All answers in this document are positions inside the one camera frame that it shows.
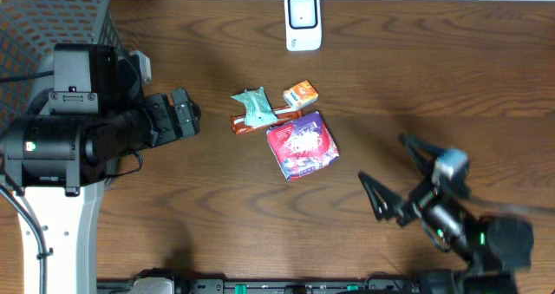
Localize teal snack wrapper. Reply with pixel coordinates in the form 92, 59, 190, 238
231, 87, 278, 127

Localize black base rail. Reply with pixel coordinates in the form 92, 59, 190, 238
95, 278, 517, 294

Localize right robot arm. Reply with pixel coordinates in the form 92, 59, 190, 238
358, 134, 534, 293

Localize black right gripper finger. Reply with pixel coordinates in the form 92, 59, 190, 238
399, 134, 445, 176
358, 172, 404, 221

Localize grey plastic mesh basket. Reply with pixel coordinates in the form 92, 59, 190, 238
0, 0, 127, 134

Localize red purple snack packet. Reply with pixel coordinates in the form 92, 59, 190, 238
266, 111, 340, 181

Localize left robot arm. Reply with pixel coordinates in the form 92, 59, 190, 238
1, 43, 201, 293

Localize white barcode scanner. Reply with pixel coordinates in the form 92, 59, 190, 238
284, 0, 323, 52

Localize brown orange snack bar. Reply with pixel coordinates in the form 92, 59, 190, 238
231, 107, 304, 134

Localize small orange box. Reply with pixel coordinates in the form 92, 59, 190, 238
283, 80, 319, 110

